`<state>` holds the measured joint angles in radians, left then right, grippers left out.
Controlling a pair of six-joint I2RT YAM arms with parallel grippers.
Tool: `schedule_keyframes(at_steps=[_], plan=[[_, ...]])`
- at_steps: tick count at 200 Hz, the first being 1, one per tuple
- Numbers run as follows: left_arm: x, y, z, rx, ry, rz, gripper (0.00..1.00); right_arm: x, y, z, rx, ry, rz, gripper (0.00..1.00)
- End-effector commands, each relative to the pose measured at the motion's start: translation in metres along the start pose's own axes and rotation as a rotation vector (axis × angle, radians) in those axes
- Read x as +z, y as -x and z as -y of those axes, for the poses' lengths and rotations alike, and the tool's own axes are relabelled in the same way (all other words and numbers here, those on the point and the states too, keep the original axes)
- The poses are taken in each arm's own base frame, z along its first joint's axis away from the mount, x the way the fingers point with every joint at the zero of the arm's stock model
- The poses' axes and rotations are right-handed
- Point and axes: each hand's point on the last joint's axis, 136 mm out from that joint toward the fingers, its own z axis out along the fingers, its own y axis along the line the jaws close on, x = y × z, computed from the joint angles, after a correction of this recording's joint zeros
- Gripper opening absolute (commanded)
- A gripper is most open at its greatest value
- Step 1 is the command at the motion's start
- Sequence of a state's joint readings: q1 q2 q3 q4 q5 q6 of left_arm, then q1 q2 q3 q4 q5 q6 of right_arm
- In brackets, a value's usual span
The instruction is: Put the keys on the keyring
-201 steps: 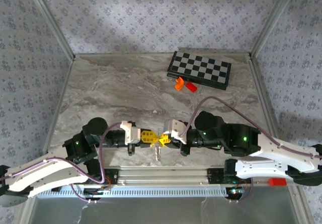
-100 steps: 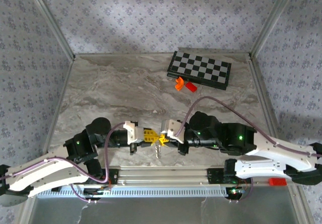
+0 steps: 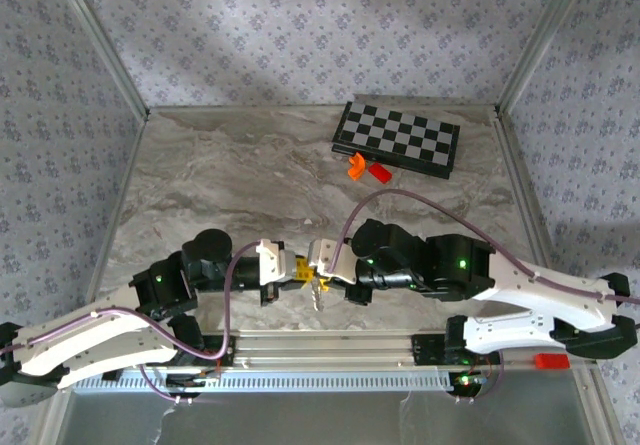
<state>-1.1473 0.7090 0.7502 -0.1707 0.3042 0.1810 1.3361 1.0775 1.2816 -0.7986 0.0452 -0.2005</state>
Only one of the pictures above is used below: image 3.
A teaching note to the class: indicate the silver keys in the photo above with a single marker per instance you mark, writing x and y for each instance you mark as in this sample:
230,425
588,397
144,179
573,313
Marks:
317,300

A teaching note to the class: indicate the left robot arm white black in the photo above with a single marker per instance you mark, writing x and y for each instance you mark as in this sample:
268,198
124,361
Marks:
100,345

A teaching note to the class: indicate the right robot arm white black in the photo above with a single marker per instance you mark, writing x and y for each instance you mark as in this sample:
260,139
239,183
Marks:
525,315

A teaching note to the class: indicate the red plastic block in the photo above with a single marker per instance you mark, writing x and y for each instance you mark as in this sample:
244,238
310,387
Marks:
381,172

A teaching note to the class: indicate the orange curved plastic piece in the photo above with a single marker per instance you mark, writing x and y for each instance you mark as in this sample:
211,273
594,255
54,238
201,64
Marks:
356,170

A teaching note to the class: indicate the black grey folding chessboard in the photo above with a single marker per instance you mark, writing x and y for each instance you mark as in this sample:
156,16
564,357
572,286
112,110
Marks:
395,132

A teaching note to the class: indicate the grey metal sheet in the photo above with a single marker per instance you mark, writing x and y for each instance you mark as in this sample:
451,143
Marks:
325,420

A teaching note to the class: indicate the small circuit board with leds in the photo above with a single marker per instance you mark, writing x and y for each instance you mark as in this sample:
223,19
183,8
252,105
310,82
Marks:
467,380

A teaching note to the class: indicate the red clamp block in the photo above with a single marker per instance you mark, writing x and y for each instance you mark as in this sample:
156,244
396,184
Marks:
550,361

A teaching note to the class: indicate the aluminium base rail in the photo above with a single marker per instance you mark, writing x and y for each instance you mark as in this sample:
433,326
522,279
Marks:
325,350

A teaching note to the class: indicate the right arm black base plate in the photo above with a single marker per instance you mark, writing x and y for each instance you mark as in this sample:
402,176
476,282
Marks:
425,350

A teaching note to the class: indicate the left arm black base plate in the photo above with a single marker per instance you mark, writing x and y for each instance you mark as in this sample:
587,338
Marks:
227,352

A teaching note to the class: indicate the aluminium table side rail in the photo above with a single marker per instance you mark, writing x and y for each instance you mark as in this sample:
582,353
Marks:
117,205
525,205

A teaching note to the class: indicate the aluminium frame post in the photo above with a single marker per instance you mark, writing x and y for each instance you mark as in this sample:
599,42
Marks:
545,35
100,45

